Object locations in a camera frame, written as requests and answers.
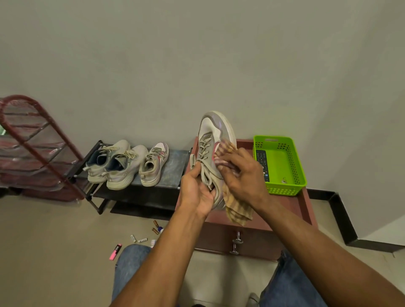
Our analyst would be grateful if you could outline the person's right hand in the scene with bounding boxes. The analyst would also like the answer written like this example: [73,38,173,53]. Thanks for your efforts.
[214,147,271,211]

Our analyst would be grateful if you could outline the person's left hand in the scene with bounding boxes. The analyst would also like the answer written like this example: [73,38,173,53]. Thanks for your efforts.
[178,162,219,219]

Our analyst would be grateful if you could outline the black remote control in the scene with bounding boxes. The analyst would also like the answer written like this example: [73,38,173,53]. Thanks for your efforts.
[255,150,270,183]

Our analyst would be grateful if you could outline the striped yellow cleaning cloth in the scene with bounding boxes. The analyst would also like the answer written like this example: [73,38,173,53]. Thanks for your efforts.
[213,139,254,227]

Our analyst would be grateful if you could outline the white pink sneaker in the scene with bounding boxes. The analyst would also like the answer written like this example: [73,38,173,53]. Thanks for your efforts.
[139,142,170,187]
[189,110,238,211]

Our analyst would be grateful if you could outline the red-brown drawer cabinet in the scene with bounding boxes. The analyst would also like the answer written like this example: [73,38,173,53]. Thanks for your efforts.
[175,136,319,261]

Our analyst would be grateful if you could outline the grey-blue sneaker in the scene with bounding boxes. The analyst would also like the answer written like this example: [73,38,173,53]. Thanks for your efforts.
[83,139,131,184]
[105,144,149,191]

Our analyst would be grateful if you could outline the pink highlighter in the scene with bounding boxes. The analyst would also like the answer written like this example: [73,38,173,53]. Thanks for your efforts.
[109,243,123,261]

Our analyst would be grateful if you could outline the person's left forearm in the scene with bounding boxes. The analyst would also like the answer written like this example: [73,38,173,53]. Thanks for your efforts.
[109,202,206,307]

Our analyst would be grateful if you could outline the person's right forearm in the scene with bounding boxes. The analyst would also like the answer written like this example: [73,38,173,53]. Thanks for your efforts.
[256,194,405,307]

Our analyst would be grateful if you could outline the person's right leg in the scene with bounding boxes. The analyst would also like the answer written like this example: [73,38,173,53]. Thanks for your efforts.
[258,248,329,307]

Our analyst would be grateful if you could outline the black shoe rack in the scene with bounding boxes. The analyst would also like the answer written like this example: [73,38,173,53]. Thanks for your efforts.
[68,140,193,215]

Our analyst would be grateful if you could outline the green plastic basket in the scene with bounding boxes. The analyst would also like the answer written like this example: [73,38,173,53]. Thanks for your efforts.
[252,135,308,197]

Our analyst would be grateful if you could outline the black baseboard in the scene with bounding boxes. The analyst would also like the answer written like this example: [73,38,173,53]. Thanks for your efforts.
[307,188,405,253]

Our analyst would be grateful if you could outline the red metal rack plastic-wrapped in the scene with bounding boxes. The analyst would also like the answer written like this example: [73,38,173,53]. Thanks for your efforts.
[0,94,86,202]

